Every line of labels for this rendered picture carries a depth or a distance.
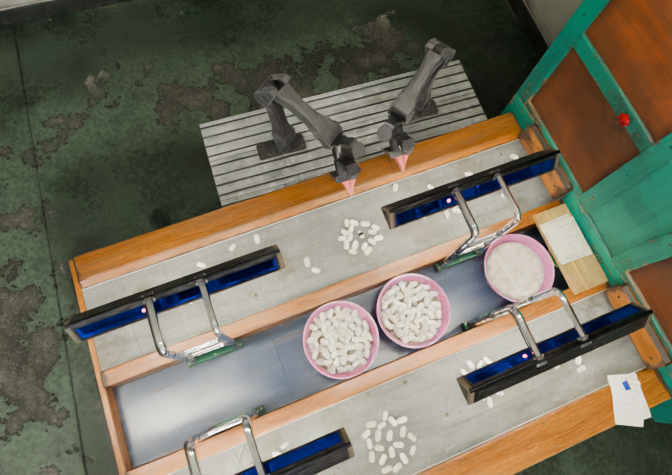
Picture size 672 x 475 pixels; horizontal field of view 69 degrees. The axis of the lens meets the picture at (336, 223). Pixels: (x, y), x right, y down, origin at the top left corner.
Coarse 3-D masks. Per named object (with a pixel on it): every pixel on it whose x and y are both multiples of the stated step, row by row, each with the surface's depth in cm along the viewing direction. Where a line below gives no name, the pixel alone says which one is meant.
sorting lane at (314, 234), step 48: (384, 192) 192; (528, 192) 197; (240, 240) 182; (288, 240) 184; (336, 240) 185; (384, 240) 186; (432, 240) 187; (96, 288) 173; (144, 288) 174; (240, 288) 177; (288, 288) 178; (144, 336) 169; (192, 336) 170
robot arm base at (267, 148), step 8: (296, 136) 204; (264, 144) 202; (272, 144) 203; (288, 144) 199; (296, 144) 203; (304, 144) 204; (264, 152) 201; (272, 152) 201; (280, 152) 201; (288, 152) 202
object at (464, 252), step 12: (504, 180) 155; (456, 192) 153; (504, 192) 154; (516, 204) 153; (468, 216) 150; (516, 216) 153; (504, 228) 162; (468, 240) 154; (480, 240) 165; (492, 240) 173; (456, 252) 168; (468, 252) 190; (480, 252) 187; (444, 264) 183; (456, 264) 191
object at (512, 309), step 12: (552, 288) 148; (528, 300) 159; (564, 300) 144; (492, 312) 157; (504, 312) 148; (516, 312) 142; (468, 324) 178; (480, 324) 181; (576, 324) 142; (528, 336) 140; (528, 348) 140; (540, 360) 138
